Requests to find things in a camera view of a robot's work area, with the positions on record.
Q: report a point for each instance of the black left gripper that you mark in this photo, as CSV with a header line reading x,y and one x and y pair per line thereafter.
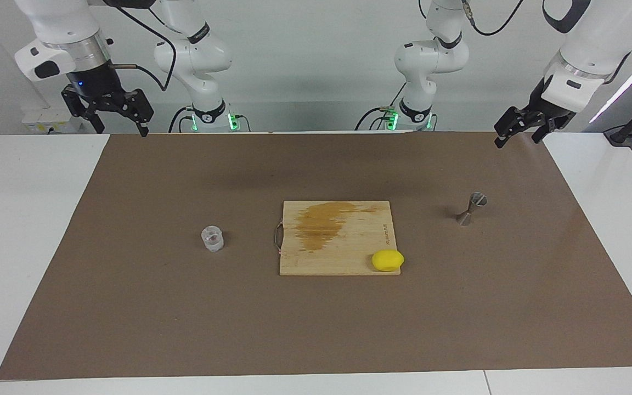
x,y
549,112

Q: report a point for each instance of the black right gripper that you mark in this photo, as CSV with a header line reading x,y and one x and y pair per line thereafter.
x,y
99,85

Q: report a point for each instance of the steel double jigger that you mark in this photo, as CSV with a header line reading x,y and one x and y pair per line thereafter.
x,y
478,201

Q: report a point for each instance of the clear glass cup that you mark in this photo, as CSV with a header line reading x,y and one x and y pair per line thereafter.
x,y
212,240

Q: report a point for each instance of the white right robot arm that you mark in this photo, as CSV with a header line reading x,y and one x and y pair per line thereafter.
x,y
58,22

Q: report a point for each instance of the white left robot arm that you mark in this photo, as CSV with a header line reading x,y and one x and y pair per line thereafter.
x,y
431,55

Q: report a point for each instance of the yellow lemon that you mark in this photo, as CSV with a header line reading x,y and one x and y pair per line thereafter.
x,y
387,260

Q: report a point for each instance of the brown paper table mat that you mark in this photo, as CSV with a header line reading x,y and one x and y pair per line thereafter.
x,y
184,318

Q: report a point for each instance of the wooden cutting board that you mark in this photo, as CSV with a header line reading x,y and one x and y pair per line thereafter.
x,y
321,263

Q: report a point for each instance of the white wall socket box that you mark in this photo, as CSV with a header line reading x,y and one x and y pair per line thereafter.
x,y
47,116

